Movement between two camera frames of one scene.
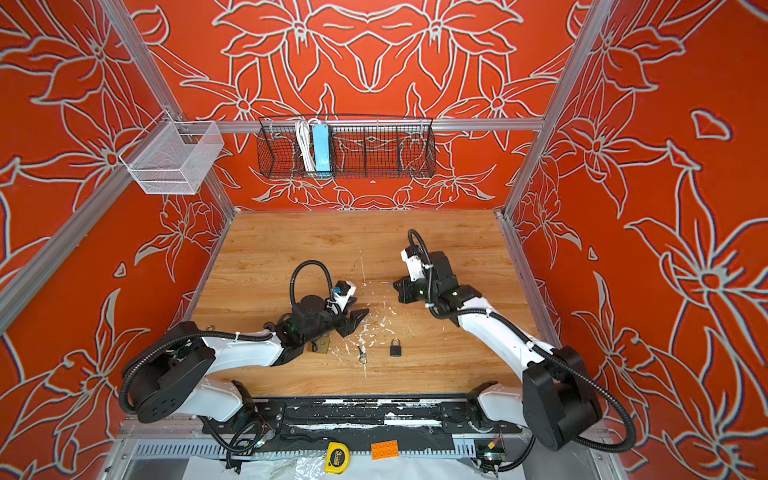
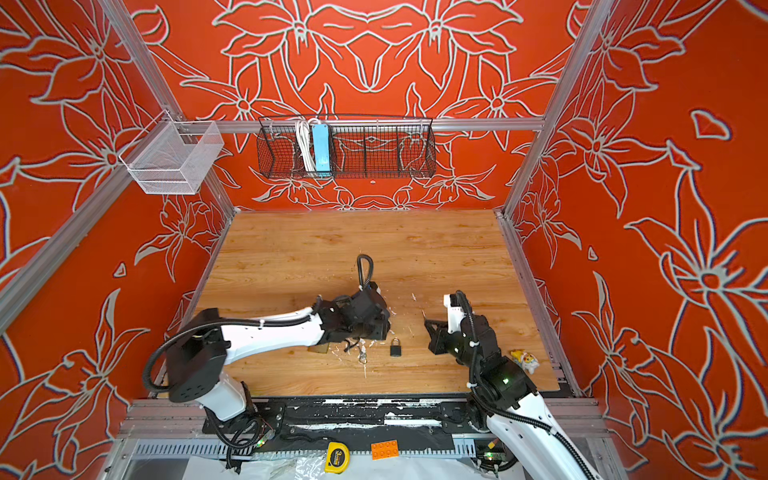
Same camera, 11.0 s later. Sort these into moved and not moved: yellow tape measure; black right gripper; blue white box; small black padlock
Moved: black right gripper
Not moved: yellow tape measure; blue white box; small black padlock
